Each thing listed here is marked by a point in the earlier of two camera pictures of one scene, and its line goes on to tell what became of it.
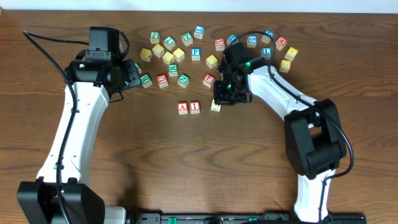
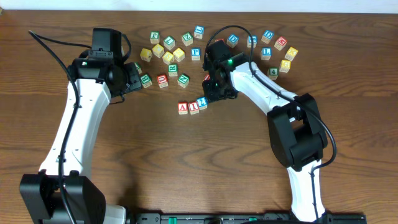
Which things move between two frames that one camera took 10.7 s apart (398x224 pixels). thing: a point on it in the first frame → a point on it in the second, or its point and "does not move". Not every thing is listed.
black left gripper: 134,78 does not move
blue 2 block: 215,107 → 202,102
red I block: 194,107 does not move
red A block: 183,108 does not move
